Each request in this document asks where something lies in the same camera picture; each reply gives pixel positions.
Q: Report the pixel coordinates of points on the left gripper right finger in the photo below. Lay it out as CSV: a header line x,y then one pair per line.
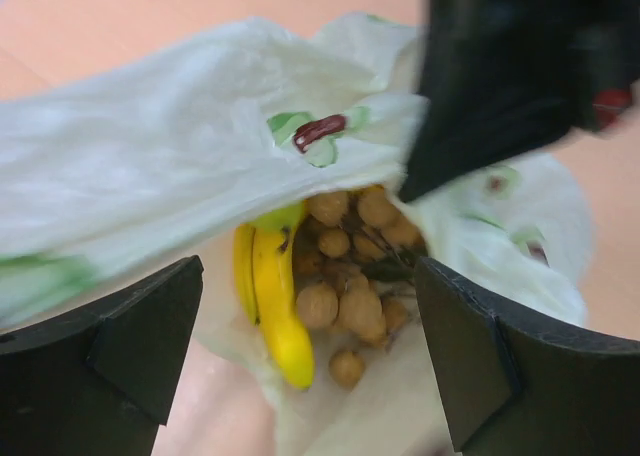
x,y
514,381

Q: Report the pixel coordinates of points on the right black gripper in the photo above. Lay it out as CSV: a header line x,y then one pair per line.
x,y
507,77

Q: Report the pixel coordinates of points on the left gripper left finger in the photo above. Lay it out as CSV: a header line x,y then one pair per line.
x,y
100,380

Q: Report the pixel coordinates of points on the brown fake longan bunch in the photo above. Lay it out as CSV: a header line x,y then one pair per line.
x,y
353,261

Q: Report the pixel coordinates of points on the yellow fake banana bunch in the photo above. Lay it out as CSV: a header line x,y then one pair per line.
x,y
264,283

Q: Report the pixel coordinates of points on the green avocado print plastic bag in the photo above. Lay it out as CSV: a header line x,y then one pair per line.
x,y
109,180

